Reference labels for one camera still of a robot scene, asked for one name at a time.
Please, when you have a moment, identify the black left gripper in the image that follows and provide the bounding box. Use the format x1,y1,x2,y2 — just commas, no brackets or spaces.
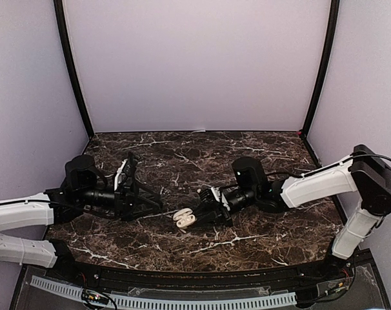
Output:
77,179,161,222

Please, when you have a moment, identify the white earbud charging case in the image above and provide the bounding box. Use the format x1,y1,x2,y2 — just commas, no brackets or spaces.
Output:
173,208,196,229

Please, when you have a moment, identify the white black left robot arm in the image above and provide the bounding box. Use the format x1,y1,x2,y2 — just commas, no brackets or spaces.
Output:
0,153,163,282

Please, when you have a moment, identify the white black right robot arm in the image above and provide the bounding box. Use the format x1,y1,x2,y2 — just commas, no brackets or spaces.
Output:
191,144,391,280

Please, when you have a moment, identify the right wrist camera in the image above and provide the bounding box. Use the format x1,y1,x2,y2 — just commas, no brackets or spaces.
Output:
197,187,230,211

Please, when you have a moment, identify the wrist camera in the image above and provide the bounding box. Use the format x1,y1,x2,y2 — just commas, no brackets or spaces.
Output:
197,187,230,211
114,152,139,192

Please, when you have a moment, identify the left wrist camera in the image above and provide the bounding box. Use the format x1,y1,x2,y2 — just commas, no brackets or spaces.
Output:
114,152,139,192

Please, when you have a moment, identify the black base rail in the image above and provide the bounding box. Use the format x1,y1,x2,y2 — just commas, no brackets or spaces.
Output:
74,261,354,289

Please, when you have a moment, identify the grey slotted cable duct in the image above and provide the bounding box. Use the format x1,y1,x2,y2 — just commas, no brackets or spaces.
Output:
30,276,297,309

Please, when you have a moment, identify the black frame post left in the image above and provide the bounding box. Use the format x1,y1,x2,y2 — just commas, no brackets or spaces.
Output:
53,0,95,139

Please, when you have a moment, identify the black frame post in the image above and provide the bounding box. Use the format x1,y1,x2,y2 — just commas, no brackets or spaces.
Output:
301,0,340,140
53,0,95,139

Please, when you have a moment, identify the black frame post right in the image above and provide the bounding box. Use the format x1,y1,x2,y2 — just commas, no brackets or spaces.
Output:
301,0,340,140

